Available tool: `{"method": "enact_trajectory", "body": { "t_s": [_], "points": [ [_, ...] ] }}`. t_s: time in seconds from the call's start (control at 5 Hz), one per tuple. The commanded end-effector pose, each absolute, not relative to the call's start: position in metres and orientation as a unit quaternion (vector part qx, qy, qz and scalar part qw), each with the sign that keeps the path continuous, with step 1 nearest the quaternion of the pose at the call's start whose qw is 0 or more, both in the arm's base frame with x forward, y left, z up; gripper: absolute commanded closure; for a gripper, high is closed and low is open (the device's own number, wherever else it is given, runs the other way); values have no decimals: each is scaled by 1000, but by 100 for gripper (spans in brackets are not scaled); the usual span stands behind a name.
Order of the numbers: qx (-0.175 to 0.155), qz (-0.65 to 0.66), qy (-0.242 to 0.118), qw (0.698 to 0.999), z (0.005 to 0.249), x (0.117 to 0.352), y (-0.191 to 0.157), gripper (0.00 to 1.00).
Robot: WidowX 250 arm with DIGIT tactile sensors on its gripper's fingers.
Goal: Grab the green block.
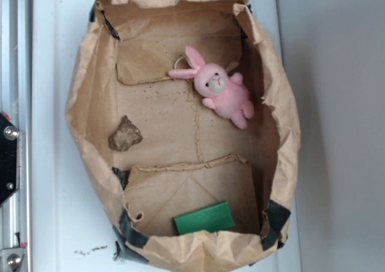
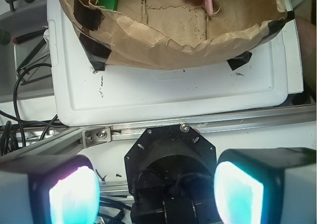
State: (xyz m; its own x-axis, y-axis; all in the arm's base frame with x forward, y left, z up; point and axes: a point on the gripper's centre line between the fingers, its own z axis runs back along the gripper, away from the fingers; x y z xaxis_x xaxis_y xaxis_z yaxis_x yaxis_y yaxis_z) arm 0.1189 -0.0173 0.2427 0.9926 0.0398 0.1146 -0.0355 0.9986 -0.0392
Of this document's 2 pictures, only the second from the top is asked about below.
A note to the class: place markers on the brown paper bag box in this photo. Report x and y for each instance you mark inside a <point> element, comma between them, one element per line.
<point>174,34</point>

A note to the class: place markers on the metal corner bracket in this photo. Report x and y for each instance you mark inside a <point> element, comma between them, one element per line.
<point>93,136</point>

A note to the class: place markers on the aluminium frame rail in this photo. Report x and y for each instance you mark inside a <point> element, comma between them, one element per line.
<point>287,126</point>

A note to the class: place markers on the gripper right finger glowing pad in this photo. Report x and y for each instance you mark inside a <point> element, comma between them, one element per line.
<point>267,186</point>

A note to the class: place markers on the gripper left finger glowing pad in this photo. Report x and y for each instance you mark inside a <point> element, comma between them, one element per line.
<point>48,189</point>

